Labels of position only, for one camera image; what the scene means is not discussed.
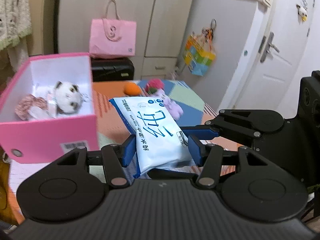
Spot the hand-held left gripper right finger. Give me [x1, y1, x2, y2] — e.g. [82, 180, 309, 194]
[187, 134, 267, 188]

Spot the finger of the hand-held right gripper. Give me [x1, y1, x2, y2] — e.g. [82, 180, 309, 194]
[147, 169, 201, 180]
[184, 109, 285, 140]

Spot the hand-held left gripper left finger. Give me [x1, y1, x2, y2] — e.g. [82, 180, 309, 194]
[57, 134, 137, 188]

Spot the blue white wet wipes pack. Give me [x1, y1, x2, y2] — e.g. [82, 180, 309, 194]
[109, 97, 198, 179]

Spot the pink storage box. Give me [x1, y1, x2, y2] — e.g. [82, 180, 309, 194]
[0, 52, 100, 165]

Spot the colourful patchwork mat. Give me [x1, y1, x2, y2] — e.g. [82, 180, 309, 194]
[92, 79, 218, 177]

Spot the purple plush toy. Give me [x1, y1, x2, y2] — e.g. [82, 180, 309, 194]
[157, 92, 185, 118]

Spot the orange plush ball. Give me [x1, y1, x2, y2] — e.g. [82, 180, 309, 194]
[124, 83, 141, 96]

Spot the red plush toy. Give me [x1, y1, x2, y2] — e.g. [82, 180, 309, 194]
[145, 78, 165, 96]

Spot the colourful hanging gift bag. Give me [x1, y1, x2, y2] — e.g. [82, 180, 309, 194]
[184, 31, 216, 76]

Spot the white door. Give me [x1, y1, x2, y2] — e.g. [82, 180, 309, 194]
[236, 0, 319, 112]

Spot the white plush cat toy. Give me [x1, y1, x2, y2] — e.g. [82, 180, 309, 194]
[53, 80, 85, 117]

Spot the black suitcase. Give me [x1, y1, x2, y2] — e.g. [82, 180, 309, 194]
[91, 57, 135, 82]

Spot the pink tote bag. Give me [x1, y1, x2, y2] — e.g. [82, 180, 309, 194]
[89, 0, 137, 59]

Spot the beige wardrobe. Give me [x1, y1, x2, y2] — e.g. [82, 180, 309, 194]
[57, 0, 198, 83]

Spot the small plush door ornament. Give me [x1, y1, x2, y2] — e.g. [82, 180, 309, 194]
[296, 4, 309, 22]

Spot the cream knitted garment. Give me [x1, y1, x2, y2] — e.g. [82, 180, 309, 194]
[0, 0, 33, 52]

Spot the silver door handle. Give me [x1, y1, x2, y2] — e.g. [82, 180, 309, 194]
[260, 32, 280, 63]

